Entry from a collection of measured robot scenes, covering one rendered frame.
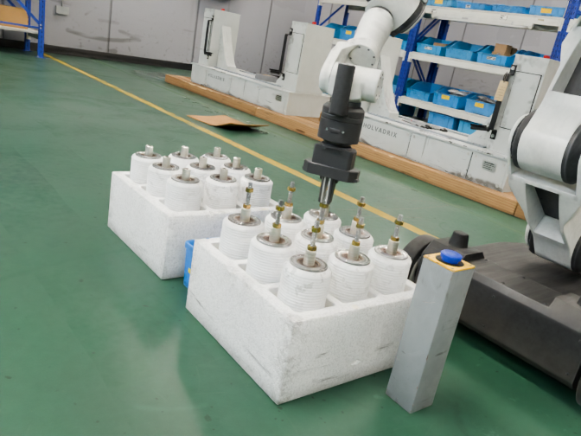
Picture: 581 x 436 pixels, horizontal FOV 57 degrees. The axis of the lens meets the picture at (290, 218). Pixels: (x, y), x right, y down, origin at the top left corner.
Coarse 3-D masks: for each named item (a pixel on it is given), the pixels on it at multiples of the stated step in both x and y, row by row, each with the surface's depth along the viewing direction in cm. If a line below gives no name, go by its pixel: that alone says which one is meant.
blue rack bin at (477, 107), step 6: (474, 96) 608; (486, 96) 624; (492, 96) 628; (468, 102) 600; (474, 102) 594; (480, 102) 587; (468, 108) 600; (474, 108) 595; (480, 108) 589; (486, 108) 584; (492, 108) 578; (480, 114) 591; (486, 114) 584
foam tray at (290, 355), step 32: (224, 256) 118; (192, 288) 126; (224, 288) 114; (256, 288) 106; (224, 320) 115; (256, 320) 105; (288, 320) 97; (320, 320) 100; (352, 320) 106; (384, 320) 112; (256, 352) 106; (288, 352) 98; (320, 352) 103; (352, 352) 109; (384, 352) 117; (288, 384) 101; (320, 384) 107
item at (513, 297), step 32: (480, 256) 144; (512, 256) 159; (480, 288) 132; (512, 288) 128; (544, 288) 132; (576, 288) 142; (480, 320) 133; (512, 320) 126; (544, 320) 120; (576, 320) 116; (512, 352) 128; (544, 352) 121; (576, 352) 115; (576, 384) 118
